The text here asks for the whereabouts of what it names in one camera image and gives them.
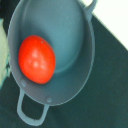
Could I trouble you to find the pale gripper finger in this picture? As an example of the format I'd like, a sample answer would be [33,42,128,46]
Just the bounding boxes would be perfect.
[0,26,12,86]

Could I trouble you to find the red tomato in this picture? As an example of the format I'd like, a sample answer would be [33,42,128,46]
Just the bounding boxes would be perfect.
[18,35,56,84]

